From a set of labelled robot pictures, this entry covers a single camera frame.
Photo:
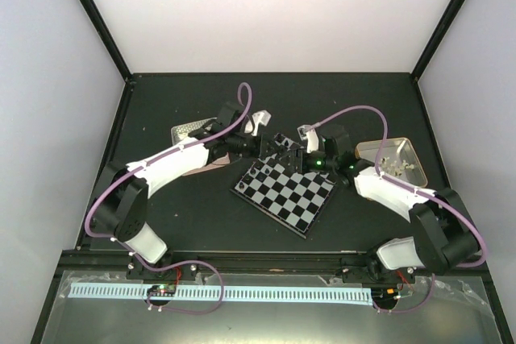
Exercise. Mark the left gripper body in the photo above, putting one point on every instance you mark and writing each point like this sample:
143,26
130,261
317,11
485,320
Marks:
247,149

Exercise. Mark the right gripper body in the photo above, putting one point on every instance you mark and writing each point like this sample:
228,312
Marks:
328,163

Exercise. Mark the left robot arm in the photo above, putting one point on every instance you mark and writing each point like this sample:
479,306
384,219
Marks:
119,210

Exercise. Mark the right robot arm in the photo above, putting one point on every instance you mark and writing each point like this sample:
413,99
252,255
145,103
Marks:
442,235

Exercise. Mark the white chess pieces pile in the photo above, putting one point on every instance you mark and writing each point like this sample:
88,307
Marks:
395,167

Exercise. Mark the small circuit board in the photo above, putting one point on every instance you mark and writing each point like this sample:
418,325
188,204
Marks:
167,290

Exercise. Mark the black and white chessboard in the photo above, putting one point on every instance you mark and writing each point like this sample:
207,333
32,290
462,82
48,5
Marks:
294,200

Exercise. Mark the pink metal tin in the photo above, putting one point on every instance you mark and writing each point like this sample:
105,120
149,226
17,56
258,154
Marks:
180,132

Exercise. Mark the orange metal tin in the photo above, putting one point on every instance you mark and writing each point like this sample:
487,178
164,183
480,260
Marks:
396,149

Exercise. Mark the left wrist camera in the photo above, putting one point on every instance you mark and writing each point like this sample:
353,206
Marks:
259,118

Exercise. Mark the light blue slotted cable duct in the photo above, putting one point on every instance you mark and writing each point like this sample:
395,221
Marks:
213,293

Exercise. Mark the black aluminium rail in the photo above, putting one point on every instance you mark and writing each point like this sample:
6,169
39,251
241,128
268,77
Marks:
349,267

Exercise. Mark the right black frame post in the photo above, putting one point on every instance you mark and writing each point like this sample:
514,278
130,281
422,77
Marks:
445,22

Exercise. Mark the black frame post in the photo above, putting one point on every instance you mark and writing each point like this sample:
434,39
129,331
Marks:
106,37
445,22

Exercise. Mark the left black frame post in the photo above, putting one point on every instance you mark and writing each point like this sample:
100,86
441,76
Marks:
106,37

